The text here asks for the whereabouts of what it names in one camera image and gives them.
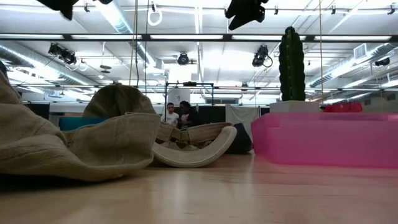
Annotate white fabric sheet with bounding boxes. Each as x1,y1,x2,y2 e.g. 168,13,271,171
225,104,261,138

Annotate blue plastic bin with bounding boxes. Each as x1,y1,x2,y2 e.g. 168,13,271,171
58,116,109,131

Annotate person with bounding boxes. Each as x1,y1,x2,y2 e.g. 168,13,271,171
161,102,180,127
177,100,203,129

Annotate navy baseball cap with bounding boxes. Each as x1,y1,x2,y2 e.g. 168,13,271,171
224,122,254,155

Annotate beige baseball cap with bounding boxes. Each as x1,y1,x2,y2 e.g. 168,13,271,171
151,121,238,169
0,70,162,183
82,82,157,118

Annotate red plastic tray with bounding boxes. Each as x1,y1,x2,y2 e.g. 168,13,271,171
250,111,398,169

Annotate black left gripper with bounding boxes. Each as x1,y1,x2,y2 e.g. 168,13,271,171
35,0,80,21

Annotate yellow hanging cord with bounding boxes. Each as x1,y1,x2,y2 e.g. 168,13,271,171
318,0,324,105

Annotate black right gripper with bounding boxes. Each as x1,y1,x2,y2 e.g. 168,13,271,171
224,0,270,31

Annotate black metal rack frame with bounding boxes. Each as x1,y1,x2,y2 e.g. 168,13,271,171
164,81,215,122

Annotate black aluminium table frame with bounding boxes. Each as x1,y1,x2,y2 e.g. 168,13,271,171
0,32,398,44

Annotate tall green cactus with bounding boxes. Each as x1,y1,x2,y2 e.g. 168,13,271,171
278,26,307,102

